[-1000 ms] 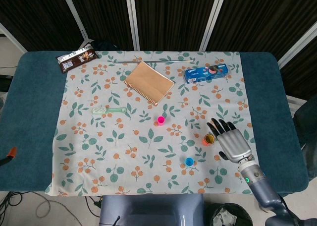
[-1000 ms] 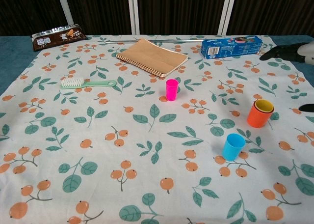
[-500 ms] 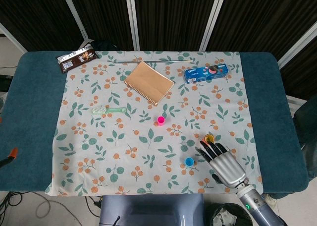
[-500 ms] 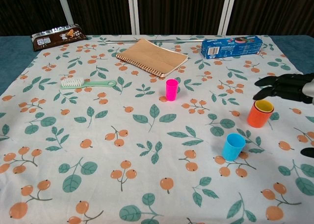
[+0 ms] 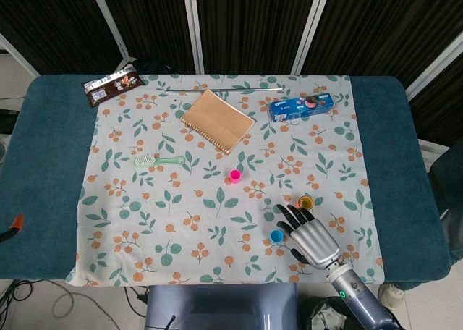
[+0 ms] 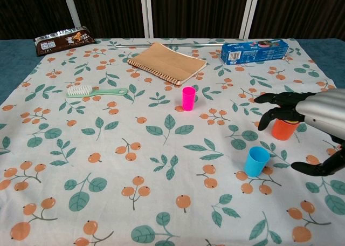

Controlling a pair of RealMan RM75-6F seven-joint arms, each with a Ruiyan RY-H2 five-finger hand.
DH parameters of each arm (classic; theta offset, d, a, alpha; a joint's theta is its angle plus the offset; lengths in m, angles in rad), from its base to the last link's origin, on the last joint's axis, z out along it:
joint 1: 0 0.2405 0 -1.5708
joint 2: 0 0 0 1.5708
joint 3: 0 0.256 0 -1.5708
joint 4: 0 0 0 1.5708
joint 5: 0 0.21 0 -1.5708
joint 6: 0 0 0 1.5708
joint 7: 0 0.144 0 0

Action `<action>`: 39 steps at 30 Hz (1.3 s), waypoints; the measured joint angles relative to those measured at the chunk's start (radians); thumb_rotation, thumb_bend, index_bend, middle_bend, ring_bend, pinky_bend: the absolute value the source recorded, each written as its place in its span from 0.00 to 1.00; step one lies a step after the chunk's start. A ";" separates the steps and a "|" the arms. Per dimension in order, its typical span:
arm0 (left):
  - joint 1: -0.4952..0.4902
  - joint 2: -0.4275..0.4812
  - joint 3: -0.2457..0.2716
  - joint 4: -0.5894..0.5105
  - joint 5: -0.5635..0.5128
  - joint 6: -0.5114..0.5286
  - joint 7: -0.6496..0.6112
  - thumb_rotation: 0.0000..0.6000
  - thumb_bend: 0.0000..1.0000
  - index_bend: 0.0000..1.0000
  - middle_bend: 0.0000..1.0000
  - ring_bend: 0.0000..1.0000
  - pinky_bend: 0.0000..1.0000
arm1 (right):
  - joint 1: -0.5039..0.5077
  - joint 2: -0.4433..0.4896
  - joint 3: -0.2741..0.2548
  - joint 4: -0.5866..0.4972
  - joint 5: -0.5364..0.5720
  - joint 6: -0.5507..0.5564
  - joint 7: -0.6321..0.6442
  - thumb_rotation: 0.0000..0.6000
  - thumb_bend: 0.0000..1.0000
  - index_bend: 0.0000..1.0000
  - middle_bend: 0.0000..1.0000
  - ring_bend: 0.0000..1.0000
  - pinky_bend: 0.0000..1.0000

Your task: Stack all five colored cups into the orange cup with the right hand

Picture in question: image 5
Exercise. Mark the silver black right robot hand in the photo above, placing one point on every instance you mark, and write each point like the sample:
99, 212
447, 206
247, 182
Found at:
318, 246

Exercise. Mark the light blue plastic cup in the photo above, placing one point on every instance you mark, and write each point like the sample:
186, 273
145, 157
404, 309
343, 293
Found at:
276, 236

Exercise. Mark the pink plastic cup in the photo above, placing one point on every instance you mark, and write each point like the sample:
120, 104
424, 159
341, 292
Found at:
235, 177

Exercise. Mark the orange plastic cup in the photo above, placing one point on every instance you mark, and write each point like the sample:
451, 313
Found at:
300, 207

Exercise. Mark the black trash bin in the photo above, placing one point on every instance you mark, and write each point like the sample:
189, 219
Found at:
325, 315

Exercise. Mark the white table foot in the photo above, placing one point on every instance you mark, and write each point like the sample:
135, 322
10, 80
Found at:
390, 295

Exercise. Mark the grey blue robot torso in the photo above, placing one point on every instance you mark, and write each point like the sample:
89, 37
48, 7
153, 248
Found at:
217, 304

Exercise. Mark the blue Oreo cookie box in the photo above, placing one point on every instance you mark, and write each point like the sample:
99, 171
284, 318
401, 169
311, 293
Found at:
300, 107

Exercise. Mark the floral fruit print tablecloth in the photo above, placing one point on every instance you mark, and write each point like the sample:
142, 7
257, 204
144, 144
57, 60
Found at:
181, 207

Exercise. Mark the dark chair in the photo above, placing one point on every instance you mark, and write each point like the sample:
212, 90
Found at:
448, 185

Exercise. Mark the brown spiral notebook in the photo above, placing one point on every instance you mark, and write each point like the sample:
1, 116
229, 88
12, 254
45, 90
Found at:
217, 120

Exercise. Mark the green brush white bristles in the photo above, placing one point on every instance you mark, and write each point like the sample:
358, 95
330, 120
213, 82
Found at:
162, 161

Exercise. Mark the dark folding screen panel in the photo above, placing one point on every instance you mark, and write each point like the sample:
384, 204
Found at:
253, 19
380, 26
152, 19
54, 19
441, 102

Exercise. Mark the thin metal rod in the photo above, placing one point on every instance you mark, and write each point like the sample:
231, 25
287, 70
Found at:
188, 89

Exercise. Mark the brown snack packet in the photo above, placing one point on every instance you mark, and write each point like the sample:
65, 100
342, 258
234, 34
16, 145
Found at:
112, 85

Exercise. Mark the teal table cover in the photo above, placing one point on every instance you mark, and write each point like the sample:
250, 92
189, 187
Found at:
43, 163

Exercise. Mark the orange tipped black tool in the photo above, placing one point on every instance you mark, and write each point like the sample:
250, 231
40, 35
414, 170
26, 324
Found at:
17, 223

